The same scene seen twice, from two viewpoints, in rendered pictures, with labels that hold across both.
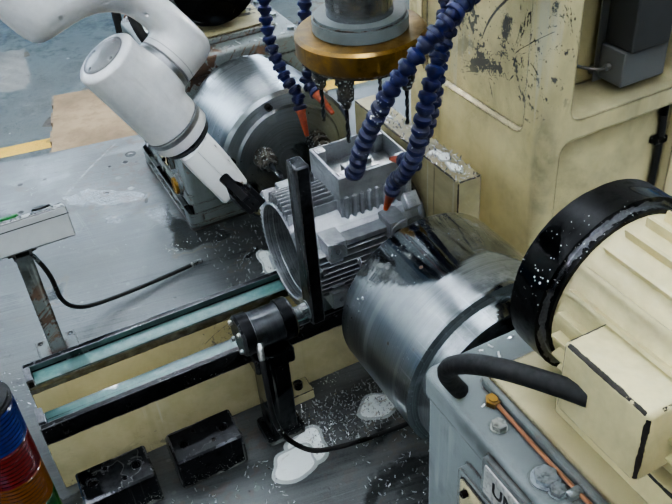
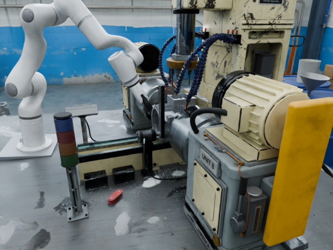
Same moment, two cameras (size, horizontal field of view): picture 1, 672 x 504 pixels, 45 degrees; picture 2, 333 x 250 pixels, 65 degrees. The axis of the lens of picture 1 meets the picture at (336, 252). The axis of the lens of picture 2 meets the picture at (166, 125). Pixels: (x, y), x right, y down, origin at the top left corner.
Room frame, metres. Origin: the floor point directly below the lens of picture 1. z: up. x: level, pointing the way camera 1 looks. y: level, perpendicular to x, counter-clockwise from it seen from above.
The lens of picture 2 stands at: (-0.27, -0.06, 1.52)
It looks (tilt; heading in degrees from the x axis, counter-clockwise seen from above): 22 degrees down; 4
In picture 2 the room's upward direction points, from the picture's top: straight up
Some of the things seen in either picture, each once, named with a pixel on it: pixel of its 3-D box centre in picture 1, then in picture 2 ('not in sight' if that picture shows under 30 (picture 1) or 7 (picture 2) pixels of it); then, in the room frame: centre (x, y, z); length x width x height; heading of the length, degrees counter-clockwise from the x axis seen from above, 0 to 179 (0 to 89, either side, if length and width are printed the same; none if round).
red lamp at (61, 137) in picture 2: (2, 453); (65, 134); (0.53, 0.34, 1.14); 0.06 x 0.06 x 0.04
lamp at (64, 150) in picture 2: (17, 481); (67, 146); (0.53, 0.34, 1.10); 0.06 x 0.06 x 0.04
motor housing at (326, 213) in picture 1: (341, 231); (173, 120); (1.02, -0.01, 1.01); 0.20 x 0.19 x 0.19; 113
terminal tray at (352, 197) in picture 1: (360, 173); (181, 102); (1.04, -0.05, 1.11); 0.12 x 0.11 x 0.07; 113
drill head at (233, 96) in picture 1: (257, 123); (155, 98); (1.35, 0.13, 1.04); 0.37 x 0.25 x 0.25; 25
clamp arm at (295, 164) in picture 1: (305, 245); (161, 112); (0.85, 0.04, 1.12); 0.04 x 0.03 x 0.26; 115
